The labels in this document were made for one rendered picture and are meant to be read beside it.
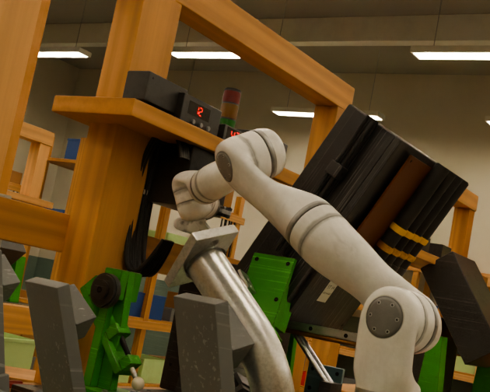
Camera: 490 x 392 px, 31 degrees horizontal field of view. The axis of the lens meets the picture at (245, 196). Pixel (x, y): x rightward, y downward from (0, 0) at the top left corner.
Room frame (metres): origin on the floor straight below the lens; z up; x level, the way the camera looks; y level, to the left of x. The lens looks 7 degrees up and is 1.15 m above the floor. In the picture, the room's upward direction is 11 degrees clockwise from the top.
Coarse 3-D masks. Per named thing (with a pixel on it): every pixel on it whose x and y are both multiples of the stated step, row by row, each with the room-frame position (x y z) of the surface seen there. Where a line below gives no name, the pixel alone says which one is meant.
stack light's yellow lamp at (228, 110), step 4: (224, 104) 2.40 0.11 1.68; (228, 104) 2.39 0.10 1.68; (232, 104) 2.39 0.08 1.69; (224, 108) 2.40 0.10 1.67; (228, 108) 2.39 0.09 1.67; (232, 108) 2.39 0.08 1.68; (236, 108) 2.40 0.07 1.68; (224, 112) 2.40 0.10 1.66; (228, 112) 2.39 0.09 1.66; (232, 112) 2.40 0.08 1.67; (236, 112) 2.41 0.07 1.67; (224, 116) 2.39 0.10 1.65; (228, 116) 2.39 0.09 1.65; (232, 116) 2.40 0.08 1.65; (236, 116) 2.41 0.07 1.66
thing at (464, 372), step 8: (416, 272) 10.51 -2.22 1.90; (416, 280) 10.50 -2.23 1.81; (416, 288) 10.51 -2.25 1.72; (424, 288) 10.89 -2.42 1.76; (360, 304) 10.83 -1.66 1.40; (344, 352) 10.89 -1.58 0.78; (352, 352) 10.83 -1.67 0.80; (456, 360) 10.20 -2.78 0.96; (304, 368) 11.71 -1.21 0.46; (456, 368) 10.19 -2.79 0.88; (464, 368) 10.14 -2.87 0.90; (472, 368) 10.09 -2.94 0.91; (304, 376) 11.25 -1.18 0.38; (344, 376) 11.42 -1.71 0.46; (456, 376) 10.09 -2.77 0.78; (464, 376) 10.03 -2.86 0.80; (472, 376) 9.99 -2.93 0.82
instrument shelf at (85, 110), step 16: (64, 96) 1.98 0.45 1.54; (80, 96) 1.95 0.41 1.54; (96, 96) 1.92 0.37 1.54; (64, 112) 1.98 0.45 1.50; (80, 112) 1.94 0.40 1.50; (96, 112) 1.91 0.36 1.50; (112, 112) 1.89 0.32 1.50; (128, 112) 1.86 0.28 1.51; (144, 112) 1.89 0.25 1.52; (160, 112) 1.93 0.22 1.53; (128, 128) 2.03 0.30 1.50; (144, 128) 1.99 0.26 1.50; (160, 128) 1.95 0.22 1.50; (176, 128) 1.98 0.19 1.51; (192, 128) 2.03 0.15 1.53; (192, 144) 2.07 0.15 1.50; (208, 144) 2.09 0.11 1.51; (288, 176) 2.42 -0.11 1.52
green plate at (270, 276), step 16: (256, 256) 2.07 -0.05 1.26; (272, 256) 2.05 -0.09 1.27; (256, 272) 2.05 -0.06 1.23; (272, 272) 2.03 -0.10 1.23; (288, 272) 2.01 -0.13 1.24; (256, 288) 2.04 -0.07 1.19; (272, 288) 2.01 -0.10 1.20; (288, 288) 2.03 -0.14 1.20; (272, 304) 2.00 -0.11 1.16; (288, 304) 2.04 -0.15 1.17; (272, 320) 1.98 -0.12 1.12; (288, 320) 2.05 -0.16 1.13
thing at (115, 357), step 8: (80, 288) 1.94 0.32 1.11; (88, 288) 1.92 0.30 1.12; (88, 296) 1.92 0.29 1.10; (88, 304) 1.92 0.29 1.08; (96, 312) 1.90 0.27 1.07; (96, 320) 1.90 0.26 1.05; (112, 320) 1.89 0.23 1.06; (112, 328) 1.88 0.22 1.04; (120, 328) 1.88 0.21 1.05; (128, 328) 1.90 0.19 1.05; (104, 336) 1.88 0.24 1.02; (112, 336) 1.87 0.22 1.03; (104, 344) 1.88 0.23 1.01; (112, 344) 1.88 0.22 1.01; (112, 352) 1.86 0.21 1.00; (120, 352) 1.88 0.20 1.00; (128, 352) 1.87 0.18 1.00; (112, 360) 1.86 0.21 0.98; (120, 360) 1.86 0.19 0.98; (128, 360) 1.85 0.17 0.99; (136, 360) 1.86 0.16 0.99; (112, 368) 1.86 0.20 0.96; (120, 368) 1.85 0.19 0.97; (128, 368) 1.86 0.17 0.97; (136, 368) 1.88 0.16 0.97
